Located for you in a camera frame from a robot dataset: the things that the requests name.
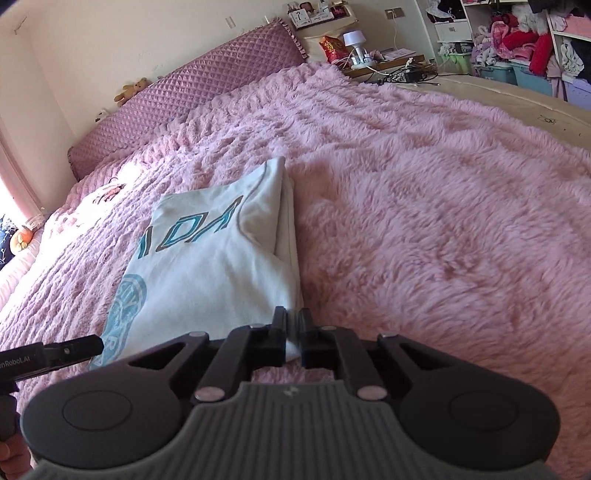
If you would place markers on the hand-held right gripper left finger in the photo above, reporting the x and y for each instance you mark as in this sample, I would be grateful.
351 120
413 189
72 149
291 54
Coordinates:
278 323

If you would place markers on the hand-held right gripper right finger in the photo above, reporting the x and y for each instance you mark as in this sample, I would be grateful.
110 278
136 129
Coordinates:
304 328

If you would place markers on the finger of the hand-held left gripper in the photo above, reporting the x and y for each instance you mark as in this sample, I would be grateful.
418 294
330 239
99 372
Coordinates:
76 349

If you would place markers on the white printed t-shirt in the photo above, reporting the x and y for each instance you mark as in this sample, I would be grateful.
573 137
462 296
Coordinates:
212 267

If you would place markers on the dark clothes heap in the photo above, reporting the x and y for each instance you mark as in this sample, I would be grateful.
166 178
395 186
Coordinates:
443 9

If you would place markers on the pile of pink clothes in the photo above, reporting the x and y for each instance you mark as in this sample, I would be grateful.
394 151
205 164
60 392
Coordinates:
496 34

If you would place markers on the person's left hand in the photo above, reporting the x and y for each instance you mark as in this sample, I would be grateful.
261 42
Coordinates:
11 459

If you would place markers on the orange plush toy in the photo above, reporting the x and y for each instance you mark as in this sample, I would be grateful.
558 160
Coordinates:
22 239

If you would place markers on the pink fluffy blanket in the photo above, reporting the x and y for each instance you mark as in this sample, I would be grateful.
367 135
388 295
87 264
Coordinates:
438 207

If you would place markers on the purple quilted headboard cushion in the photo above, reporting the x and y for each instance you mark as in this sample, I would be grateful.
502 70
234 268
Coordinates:
198 83

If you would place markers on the wooden bedside table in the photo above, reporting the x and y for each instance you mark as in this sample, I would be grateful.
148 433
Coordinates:
369 73

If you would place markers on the brown teddy bear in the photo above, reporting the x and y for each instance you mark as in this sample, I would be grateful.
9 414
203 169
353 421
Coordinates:
131 91

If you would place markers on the white power strip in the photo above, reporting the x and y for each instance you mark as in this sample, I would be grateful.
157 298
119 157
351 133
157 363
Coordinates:
364 60

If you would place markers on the red snack bag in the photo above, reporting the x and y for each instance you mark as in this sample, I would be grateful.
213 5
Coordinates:
332 48

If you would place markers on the pink and white book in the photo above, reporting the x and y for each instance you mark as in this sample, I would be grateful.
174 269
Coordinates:
399 53

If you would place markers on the white table lamp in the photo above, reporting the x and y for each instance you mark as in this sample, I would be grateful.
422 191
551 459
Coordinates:
354 38

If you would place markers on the white desk calendar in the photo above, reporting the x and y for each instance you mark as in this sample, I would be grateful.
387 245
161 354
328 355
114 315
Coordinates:
300 19

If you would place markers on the beige mattress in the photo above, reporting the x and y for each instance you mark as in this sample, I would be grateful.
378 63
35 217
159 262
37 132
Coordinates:
508 101

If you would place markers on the green storage bin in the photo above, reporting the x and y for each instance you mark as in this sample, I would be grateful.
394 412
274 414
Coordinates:
457 64

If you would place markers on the beige headboard shelf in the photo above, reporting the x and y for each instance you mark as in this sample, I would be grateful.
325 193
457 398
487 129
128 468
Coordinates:
332 23

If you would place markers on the teal storage bin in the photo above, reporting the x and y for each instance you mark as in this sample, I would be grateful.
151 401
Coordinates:
494 74
531 78

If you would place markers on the white storage basket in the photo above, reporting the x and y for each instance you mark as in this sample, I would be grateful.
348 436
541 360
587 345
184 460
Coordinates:
452 32

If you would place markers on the purple storage bin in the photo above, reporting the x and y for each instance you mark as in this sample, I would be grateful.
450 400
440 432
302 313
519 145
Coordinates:
579 94

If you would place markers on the red garment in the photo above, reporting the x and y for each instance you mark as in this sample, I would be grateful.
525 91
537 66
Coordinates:
540 53

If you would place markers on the white shelf unit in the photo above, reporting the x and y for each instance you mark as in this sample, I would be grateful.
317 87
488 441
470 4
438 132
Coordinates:
556 50

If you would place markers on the gold wall socket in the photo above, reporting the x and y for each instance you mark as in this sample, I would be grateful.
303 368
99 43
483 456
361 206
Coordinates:
394 13

